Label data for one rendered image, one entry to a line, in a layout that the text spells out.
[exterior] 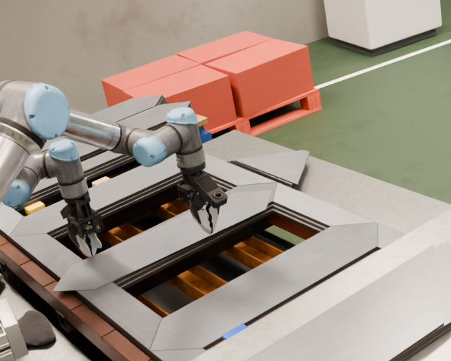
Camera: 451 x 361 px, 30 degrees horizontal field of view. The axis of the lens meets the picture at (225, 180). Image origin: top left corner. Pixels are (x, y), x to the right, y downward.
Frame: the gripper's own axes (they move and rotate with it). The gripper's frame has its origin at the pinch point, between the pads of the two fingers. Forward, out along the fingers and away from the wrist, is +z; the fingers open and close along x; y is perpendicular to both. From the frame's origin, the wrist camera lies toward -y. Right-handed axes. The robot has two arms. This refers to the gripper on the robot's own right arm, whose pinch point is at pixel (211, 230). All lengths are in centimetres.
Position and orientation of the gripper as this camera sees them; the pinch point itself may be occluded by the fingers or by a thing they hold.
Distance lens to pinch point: 232.2
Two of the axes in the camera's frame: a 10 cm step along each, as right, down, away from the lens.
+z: 1.9, 8.9, 4.2
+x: -7.9, 4.0, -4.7
